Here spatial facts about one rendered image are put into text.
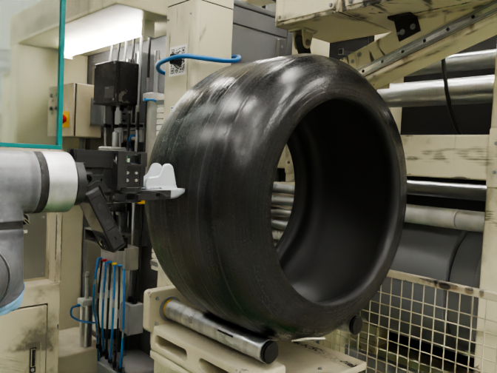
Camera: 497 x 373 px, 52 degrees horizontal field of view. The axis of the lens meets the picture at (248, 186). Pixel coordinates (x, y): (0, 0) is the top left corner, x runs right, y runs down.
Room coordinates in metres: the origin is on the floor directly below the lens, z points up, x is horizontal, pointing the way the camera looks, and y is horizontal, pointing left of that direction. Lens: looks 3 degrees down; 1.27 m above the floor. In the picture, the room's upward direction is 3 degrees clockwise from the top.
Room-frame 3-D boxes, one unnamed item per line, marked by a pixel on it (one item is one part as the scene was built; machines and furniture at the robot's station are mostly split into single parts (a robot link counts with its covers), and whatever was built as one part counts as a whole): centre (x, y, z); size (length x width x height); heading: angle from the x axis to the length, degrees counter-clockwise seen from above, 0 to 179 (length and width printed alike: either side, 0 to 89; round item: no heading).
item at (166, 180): (0.87, 0.14, 1.22); 0.09 x 0.03 x 0.06; 133
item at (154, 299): (1.31, 0.08, 0.90); 0.40 x 0.03 x 0.10; 133
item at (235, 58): (1.36, 0.15, 1.52); 0.19 x 0.19 x 0.06; 43
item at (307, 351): (1.18, -0.04, 0.80); 0.37 x 0.36 x 0.02; 133
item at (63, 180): (0.76, 0.29, 1.22); 0.10 x 0.05 x 0.09; 43
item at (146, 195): (0.83, 0.17, 1.20); 0.09 x 0.05 x 0.02; 133
